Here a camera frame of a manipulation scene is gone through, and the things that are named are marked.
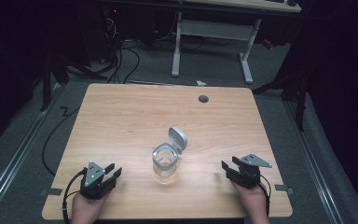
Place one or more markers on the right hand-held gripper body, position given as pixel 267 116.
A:
pixel 248 174

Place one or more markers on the grey tape strip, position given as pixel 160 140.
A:
pixel 283 188
pixel 54 191

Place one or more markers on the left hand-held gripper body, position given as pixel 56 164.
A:
pixel 93 180

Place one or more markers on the clear jar with grey lid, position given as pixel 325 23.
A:
pixel 167 155

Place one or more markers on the small red object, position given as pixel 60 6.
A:
pixel 268 44

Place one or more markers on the white-framed desk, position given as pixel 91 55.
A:
pixel 214 29

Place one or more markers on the black metal stand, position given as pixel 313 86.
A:
pixel 48 84
pixel 295 90

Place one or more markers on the white crumpled paper scrap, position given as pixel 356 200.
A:
pixel 201 83

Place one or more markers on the person's left hand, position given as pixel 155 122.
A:
pixel 85 209

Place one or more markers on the metal floor rail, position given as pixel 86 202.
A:
pixel 315 161
pixel 14 163

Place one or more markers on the person's right hand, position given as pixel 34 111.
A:
pixel 253 202

